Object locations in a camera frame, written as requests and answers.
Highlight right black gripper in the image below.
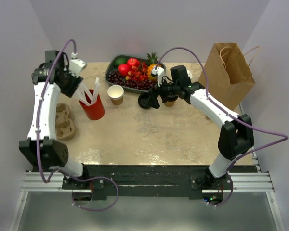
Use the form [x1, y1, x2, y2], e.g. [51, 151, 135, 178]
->
[146, 75, 180, 109]

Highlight black coffee cup lid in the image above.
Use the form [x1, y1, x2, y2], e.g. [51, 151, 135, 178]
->
[162, 95, 178, 103]

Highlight brown paper coffee cup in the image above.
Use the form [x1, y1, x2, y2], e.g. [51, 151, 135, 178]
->
[164, 101, 175, 107]

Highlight brown paper cups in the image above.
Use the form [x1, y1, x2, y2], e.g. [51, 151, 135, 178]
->
[107, 85, 124, 105]

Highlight brown pulp cup carrier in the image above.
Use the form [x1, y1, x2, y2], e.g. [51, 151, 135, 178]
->
[55, 103, 75, 140]

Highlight brown paper bag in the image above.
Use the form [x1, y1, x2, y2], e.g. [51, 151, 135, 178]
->
[204, 43, 255, 111]

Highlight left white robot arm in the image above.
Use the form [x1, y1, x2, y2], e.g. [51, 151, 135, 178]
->
[19, 50, 90, 189]

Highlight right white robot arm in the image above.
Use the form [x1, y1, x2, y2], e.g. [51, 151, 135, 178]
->
[146, 65, 254, 189]

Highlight stacked black lids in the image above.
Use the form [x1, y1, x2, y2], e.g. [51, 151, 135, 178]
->
[138, 93, 151, 110]

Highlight orange spiky fruit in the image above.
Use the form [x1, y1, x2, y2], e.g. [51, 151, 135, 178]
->
[147, 64, 165, 82]

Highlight red apple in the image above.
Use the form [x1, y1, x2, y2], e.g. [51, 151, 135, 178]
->
[127, 57, 140, 68]
[118, 64, 131, 77]

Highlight red plastic cup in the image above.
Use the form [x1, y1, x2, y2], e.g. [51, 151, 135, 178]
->
[79, 95, 105, 120]

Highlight white napkin wrapped cup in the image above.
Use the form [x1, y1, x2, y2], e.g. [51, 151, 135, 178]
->
[187, 70, 193, 79]

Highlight dark grape bunch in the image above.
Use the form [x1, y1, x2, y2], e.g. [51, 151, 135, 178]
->
[106, 71, 154, 90]

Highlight dark green fruit tray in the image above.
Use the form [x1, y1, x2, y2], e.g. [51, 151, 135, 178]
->
[105, 52, 158, 94]

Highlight green lime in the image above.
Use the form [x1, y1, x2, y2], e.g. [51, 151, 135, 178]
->
[114, 57, 127, 67]

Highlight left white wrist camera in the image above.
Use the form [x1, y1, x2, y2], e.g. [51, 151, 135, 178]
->
[68, 52, 87, 77]

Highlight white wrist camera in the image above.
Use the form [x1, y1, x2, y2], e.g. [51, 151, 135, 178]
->
[68, 52, 87, 77]
[152, 66, 165, 87]

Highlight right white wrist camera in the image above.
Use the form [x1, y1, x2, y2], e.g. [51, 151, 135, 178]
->
[152, 66, 165, 87]

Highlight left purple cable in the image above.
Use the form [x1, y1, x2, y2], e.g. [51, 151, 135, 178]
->
[35, 39, 120, 212]

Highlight purple cable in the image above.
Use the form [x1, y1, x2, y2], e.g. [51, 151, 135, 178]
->
[35, 39, 120, 212]
[153, 47, 289, 207]

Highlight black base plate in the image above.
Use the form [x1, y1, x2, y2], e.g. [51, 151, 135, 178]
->
[31, 164, 258, 201]

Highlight aluminium rail frame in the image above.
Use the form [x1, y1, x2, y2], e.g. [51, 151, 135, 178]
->
[8, 103, 286, 231]

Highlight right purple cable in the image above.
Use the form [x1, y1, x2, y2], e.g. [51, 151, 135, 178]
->
[153, 47, 289, 207]

